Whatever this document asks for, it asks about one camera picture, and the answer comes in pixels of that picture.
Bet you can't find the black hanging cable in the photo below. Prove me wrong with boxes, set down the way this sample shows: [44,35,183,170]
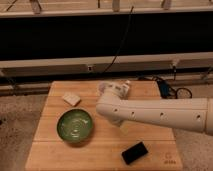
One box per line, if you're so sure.
[103,4,135,74]

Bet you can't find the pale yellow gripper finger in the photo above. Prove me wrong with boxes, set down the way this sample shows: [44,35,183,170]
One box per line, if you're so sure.
[120,123,129,135]

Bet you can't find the black smartphone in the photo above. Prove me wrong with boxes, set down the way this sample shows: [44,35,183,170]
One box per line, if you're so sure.
[121,142,148,165]

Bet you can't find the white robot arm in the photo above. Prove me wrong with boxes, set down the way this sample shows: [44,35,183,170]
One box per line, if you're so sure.
[96,91,213,136]

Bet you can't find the black cables on floor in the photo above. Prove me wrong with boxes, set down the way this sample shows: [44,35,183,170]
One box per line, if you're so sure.
[138,75,193,100]

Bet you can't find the green ceramic bowl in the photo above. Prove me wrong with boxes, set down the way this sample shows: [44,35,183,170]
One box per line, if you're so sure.
[56,109,93,144]

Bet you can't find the white plastic bottle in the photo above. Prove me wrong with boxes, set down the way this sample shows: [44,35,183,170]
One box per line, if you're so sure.
[115,80,131,98]

